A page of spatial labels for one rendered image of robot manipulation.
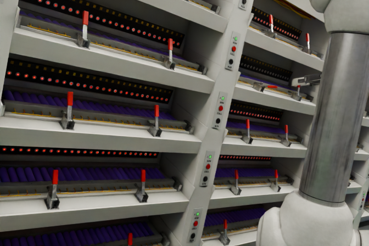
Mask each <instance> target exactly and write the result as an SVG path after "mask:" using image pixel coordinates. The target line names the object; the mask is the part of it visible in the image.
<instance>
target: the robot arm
mask: <svg viewBox="0 0 369 246"><path fill-rule="evenodd" d="M309 1H310V3H311V6H312V7H313V8H314V10H316V11H317V12H318V13H323V16H324V20H325V28H326V31H327V33H328V34H330V38H329V40H328V46H327V51H326V56H325V61H324V65H323V70H322V72H321V73H318V74H313V75H308V76H307V75H305V76H304V77H301V78H297V79H292V84H291V86H294V87H296V86H298V85H300V86H305V85H309V84H310V86H312V85H319V89H318V94H317V99H316V101H317V102H316V108H315V112H314V118H313V121H312V127H311V132H310V137H309V142H308V145H307V151H306V156H305V161H304V166H303V171H302V175H301V180H300V185H299V188H297V189H295V190H293V191H292V192H290V193H289V194H288V195H286V197H285V199H284V202H283V204H282V206H281V208H277V207H273V208H271V209H269V210H268V211H266V212H265V213H264V214H263V216H262V217H261V218H260V220H259V224H258V231H257V235H256V246H369V230H355V229H353V215H352V213H351V211H350V209H349V207H348V206H347V204H346V202H345V196H346V191H347V187H348V183H349V178H350V173H351V168H352V165H353V161H354V156H355V151H356V146H357V142H358V138H359V133H360V128H361V124H362V119H363V116H364V111H365V106H366V102H367V97H368V92H369V0H309Z"/></svg>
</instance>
